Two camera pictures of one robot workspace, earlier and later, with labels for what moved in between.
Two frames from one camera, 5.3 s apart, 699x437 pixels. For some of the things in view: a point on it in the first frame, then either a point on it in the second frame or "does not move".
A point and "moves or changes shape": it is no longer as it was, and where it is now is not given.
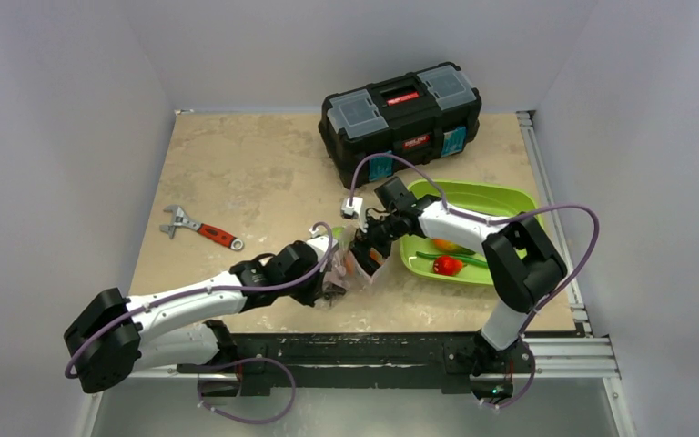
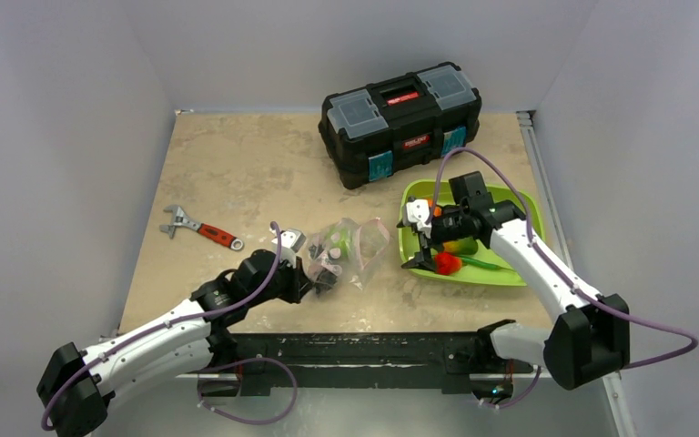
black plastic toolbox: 422,116 does not move
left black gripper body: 306,289 to 287,281
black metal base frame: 471,365 does not move
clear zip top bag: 343,266 moves or changes shape
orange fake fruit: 376,255 moves or changes shape
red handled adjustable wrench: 181,220 does not move
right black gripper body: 371,246 to 424,239
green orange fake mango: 447,245 does not move
